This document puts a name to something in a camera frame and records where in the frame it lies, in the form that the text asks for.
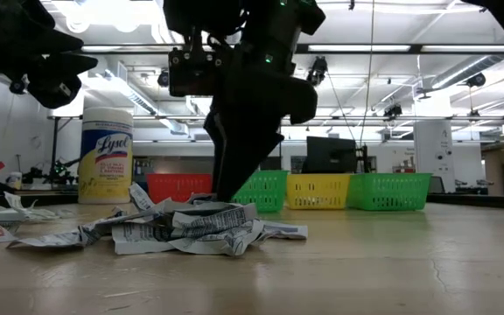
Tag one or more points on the black computer monitor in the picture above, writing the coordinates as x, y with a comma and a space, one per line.
331, 154

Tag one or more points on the Lysol wipes canister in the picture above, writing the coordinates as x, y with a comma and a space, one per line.
105, 166

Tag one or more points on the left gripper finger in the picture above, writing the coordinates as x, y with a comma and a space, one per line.
57, 79
59, 41

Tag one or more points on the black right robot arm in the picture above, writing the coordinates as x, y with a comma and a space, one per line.
217, 13

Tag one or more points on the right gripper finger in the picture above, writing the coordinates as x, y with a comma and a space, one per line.
216, 153
247, 162

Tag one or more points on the white cup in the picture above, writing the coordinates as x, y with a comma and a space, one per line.
14, 179

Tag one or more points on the black overhead camera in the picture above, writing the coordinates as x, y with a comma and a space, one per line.
318, 70

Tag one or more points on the white column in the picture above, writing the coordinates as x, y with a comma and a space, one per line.
433, 149

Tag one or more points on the black background robot arm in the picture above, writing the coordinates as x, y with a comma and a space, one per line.
55, 170

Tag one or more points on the yellow plastic basket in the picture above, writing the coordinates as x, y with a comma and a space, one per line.
317, 192

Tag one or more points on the green plastic basket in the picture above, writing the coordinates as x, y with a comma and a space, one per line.
269, 188
387, 192

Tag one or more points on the black ceiling camera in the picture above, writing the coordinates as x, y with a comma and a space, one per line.
162, 79

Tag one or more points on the red plastic basket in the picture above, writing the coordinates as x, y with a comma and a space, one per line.
169, 186

